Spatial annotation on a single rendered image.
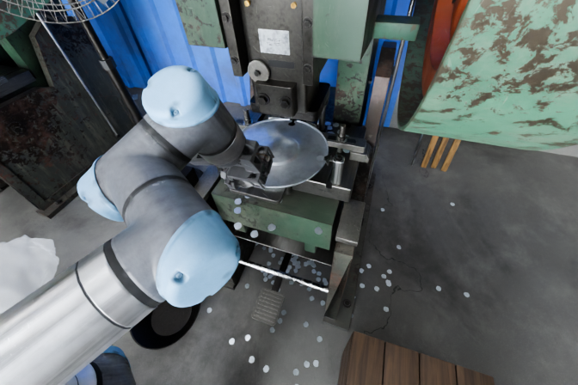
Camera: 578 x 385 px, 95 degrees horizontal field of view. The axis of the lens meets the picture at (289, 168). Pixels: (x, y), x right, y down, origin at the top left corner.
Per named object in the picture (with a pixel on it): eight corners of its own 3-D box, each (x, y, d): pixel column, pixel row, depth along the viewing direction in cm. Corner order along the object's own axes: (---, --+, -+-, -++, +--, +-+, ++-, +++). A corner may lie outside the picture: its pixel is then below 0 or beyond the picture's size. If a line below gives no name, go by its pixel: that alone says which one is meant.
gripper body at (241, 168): (265, 192, 52) (245, 172, 41) (225, 183, 54) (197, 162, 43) (275, 156, 55) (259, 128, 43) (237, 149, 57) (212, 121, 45)
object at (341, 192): (349, 203, 79) (351, 190, 75) (217, 171, 91) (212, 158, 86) (364, 140, 98) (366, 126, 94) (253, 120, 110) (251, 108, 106)
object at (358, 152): (367, 163, 82) (373, 137, 74) (315, 152, 86) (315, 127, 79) (370, 150, 85) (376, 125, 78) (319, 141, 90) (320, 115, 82)
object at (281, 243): (334, 266, 100) (334, 265, 100) (232, 235, 112) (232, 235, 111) (353, 185, 127) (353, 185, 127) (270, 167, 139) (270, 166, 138)
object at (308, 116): (316, 130, 73) (316, 113, 69) (250, 119, 79) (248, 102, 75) (329, 99, 84) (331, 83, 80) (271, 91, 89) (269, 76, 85)
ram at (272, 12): (302, 123, 67) (299, -19, 45) (248, 113, 71) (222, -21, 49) (319, 88, 78) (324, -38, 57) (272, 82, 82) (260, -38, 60)
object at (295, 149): (312, 200, 64) (312, 198, 63) (207, 174, 71) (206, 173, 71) (337, 128, 82) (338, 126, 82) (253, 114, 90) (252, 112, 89)
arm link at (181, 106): (119, 97, 30) (175, 46, 31) (175, 139, 40) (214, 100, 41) (157, 136, 27) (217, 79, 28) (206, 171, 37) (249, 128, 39)
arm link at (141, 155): (87, 234, 25) (172, 150, 27) (62, 172, 31) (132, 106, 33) (150, 251, 32) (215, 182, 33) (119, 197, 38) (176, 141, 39)
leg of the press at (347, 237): (347, 332, 112) (404, 204, 47) (321, 322, 115) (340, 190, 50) (375, 176, 171) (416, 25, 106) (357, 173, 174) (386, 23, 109)
